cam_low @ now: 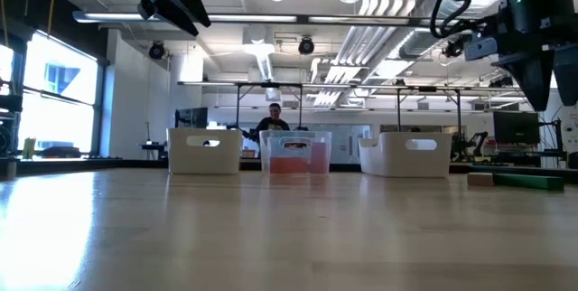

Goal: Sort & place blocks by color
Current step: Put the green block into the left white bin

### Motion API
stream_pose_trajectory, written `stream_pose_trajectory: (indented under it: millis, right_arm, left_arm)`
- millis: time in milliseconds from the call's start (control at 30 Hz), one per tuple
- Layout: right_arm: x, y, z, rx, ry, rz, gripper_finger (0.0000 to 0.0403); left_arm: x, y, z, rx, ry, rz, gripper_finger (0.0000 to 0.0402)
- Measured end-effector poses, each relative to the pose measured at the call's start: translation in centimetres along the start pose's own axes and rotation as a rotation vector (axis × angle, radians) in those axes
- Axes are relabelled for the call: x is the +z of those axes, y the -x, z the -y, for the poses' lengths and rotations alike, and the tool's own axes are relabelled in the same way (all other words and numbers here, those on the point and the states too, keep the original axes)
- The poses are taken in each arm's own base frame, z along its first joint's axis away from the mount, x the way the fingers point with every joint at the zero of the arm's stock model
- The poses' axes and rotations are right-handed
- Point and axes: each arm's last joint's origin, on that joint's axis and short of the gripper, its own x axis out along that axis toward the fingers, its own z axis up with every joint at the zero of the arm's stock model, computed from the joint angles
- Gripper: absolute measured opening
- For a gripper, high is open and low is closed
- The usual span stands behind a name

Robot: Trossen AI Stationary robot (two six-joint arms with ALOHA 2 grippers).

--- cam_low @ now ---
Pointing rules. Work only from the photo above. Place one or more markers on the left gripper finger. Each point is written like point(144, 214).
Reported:
point(178, 15)
point(194, 2)

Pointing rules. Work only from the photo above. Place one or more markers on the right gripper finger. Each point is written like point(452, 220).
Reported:
point(568, 76)
point(533, 81)

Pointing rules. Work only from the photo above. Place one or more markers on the black ceiling spotlight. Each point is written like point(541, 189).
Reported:
point(306, 46)
point(156, 50)
point(454, 49)

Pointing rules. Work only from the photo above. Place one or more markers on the black computer monitor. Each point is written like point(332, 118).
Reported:
point(515, 127)
point(192, 118)

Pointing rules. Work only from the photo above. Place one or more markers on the overhead light bar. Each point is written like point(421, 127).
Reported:
point(248, 18)

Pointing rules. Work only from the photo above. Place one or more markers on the green wooden block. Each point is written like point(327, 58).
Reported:
point(528, 181)

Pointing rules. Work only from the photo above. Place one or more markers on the small natural wooden block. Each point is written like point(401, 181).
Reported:
point(480, 179)

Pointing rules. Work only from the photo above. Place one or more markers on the person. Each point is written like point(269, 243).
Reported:
point(272, 124)

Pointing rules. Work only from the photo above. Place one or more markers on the white plastic bin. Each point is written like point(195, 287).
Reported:
point(406, 162)
point(203, 160)

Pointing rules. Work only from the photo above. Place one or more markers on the clear plastic bin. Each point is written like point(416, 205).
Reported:
point(271, 142)

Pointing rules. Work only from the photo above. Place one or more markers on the green cup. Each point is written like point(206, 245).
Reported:
point(28, 147)

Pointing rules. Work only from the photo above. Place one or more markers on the black background equipment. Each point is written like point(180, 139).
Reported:
point(6, 137)

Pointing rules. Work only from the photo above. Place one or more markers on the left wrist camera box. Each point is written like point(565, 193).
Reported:
point(147, 8)

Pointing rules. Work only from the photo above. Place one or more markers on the black background stand frame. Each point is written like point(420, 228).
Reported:
point(459, 119)
point(238, 106)

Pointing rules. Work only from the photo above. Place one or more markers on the silver ventilation duct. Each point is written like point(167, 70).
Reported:
point(420, 42)

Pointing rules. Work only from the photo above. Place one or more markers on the black aluminium table frame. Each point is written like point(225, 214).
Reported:
point(135, 163)

